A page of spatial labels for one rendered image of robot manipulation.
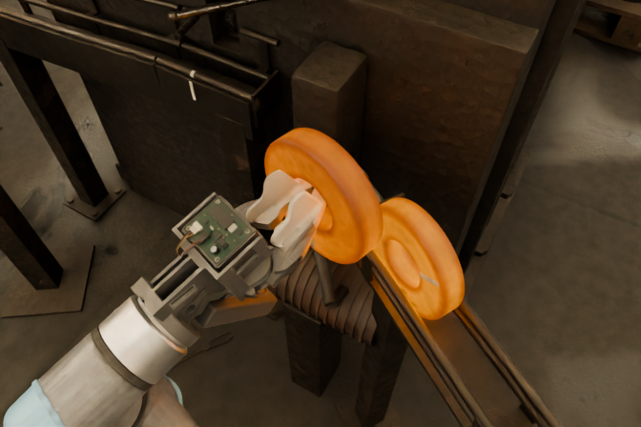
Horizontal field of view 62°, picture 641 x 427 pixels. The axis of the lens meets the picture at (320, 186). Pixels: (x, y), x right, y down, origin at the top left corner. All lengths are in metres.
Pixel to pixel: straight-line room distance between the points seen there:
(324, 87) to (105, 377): 0.45
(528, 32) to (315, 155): 0.36
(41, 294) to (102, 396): 1.10
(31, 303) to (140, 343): 1.12
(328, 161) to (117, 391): 0.27
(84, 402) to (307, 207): 0.26
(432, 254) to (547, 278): 1.00
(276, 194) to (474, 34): 0.34
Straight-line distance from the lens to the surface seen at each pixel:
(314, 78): 0.75
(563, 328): 1.53
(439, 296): 0.64
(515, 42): 0.73
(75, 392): 0.52
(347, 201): 0.51
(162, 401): 0.61
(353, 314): 0.86
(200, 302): 0.52
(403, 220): 0.62
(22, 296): 1.63
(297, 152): 0.53
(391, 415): 1.33
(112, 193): 1.73
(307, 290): 0.88
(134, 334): 0.51
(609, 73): 2.28
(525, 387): 0.65
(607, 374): 1.52
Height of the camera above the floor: 1.28
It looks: 51 degrees down
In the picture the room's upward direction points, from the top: straight up
